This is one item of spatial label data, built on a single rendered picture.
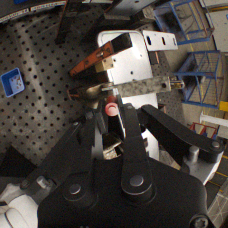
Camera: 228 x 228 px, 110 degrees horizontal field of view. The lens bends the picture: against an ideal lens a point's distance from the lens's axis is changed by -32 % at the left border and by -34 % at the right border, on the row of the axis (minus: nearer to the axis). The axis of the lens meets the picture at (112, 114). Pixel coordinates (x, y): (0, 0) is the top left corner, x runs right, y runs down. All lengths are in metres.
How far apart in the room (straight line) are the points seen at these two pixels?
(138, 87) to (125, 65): 0.16
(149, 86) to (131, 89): 0.05
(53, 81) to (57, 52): 0.16
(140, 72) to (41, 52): 0.50
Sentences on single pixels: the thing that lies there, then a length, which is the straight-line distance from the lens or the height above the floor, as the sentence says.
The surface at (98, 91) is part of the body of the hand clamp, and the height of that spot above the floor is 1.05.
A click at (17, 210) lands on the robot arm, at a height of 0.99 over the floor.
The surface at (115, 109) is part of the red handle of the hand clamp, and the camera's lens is 0.18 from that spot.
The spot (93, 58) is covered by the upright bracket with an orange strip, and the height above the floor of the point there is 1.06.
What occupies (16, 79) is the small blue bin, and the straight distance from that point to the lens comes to 0.67.
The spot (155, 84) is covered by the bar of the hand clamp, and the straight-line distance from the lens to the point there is 0.29.
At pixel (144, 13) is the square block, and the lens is 0.52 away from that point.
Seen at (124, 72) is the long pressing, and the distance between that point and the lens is 0.43.
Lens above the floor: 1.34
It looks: 57 degrees down
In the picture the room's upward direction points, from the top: 110 degrees clockwise
